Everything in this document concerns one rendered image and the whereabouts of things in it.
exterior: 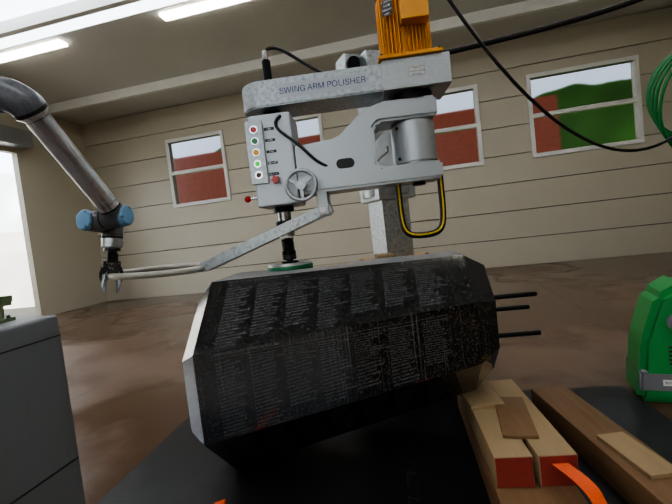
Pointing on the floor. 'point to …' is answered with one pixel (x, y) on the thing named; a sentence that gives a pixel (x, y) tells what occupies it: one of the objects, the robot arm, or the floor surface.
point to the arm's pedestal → (36, 416)
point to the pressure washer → (651, 343)
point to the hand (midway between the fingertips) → (111, 290)
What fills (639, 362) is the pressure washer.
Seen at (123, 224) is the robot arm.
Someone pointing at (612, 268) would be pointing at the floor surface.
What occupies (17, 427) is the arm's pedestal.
